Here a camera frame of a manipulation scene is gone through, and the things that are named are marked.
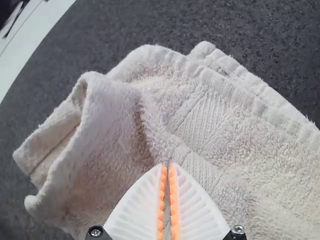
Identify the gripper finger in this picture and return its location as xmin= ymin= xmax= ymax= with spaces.
xmin=86 ymin=163 xmax=170 ymax=240
xmin=167 ymin=162 xmax=248 ymax=240

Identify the pale towel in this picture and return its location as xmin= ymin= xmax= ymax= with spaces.
xmin=12 ymin=40 xmax=320 ymax=240

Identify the black mat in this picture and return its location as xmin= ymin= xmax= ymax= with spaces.
xmin=0 ymin=0 xmax=320 ymax=240

